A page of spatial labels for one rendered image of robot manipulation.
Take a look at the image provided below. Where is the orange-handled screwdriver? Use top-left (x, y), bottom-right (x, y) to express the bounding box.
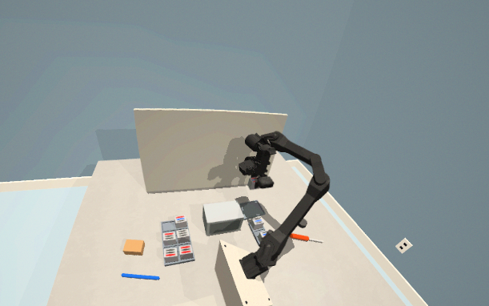
top-left (290, 233), bottom-right (323, 242)

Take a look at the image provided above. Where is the beige flat panel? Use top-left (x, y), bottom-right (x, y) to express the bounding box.
top-left (134, 108), bottom-right (287, 192)

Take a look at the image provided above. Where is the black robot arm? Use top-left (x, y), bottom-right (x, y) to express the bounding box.
top-left (238, 131), bottom-right (330, 280)

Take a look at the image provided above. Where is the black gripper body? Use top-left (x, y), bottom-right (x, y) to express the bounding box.
top-left (244, 156), bottom-right (274, 188)

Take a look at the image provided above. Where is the orange rectangular block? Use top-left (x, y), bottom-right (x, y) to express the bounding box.
top-left (123, 240), bottom-right (145, 256)

